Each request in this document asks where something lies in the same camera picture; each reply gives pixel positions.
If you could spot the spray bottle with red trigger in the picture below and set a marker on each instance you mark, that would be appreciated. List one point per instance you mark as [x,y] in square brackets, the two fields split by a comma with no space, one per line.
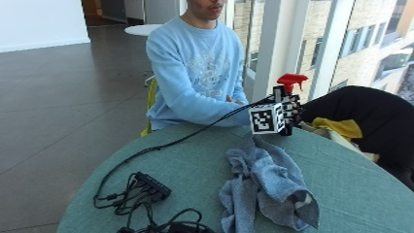
[292,79]

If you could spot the wide white window column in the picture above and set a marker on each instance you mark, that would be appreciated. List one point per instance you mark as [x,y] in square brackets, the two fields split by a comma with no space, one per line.
[276,48]

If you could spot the yellow chair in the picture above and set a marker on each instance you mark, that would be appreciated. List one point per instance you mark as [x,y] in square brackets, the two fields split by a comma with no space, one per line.
[151,103]

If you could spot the white round table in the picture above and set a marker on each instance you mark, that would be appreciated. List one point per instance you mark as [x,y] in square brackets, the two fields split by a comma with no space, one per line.
[143,29]

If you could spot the black hub box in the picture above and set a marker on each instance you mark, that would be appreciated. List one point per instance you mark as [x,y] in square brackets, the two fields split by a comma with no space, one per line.
[152,186]

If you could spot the grey-blue towel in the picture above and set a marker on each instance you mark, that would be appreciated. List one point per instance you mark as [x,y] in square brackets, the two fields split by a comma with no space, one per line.
[269,181]

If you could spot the beige cloth bag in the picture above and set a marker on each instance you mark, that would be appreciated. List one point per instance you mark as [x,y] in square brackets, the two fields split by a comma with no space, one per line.
[345,142]

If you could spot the the person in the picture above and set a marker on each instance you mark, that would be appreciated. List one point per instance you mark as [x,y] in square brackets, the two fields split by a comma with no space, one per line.
[196,64]

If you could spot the yellow cloth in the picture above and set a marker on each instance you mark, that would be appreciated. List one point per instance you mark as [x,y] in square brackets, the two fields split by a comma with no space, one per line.
[341,126]

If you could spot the white marker cube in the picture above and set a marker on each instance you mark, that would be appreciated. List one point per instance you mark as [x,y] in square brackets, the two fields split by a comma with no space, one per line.
[264,120]

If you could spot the slim white window post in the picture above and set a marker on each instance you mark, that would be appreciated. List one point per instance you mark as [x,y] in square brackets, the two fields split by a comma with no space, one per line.
[332,42]

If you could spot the black device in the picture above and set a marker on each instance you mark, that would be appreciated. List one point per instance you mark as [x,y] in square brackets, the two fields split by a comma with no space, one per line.
[185,228]

